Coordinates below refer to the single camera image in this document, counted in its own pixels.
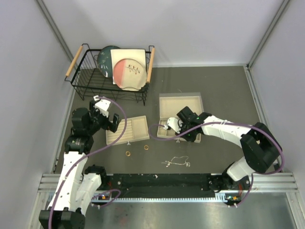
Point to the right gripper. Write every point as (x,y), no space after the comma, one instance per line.
(190,139)

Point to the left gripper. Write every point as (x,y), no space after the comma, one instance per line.
(108,125)

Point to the beige jewelry box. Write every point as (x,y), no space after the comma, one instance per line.
(172,103)

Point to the beige compartment drawer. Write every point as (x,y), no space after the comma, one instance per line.
(168,133)

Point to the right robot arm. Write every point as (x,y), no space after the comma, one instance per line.
(259,146)

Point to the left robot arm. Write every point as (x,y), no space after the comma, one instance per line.
(77,185)

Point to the pink and cream round plate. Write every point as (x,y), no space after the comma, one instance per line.
(129,75)

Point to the dark green round plate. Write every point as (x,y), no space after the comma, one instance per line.
(104,60)

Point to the cream square plate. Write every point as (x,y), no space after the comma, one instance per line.
(136,54)

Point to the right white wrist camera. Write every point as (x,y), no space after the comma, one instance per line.
(173,123)

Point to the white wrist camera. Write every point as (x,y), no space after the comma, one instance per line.
(173,123)
(102,105)

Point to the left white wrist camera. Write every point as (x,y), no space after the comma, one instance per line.
(102,105)

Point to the beige ring tray drawer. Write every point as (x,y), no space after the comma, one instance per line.
(136,130)

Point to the black wire dish rack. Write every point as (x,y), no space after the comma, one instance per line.
(87,79)

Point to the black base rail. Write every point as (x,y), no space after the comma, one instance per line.
(164,185)

